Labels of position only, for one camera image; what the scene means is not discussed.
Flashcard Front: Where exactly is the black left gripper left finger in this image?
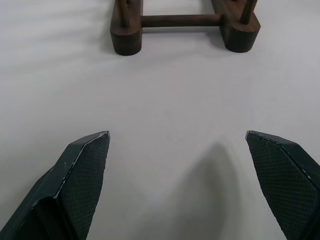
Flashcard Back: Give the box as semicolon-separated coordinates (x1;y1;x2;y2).
0;130;111;240

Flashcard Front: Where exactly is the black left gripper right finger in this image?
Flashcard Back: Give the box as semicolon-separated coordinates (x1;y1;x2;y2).
244;129;320;240

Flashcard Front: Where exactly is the dark wooden rack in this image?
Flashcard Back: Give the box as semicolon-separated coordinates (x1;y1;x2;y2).
109;0;261;56

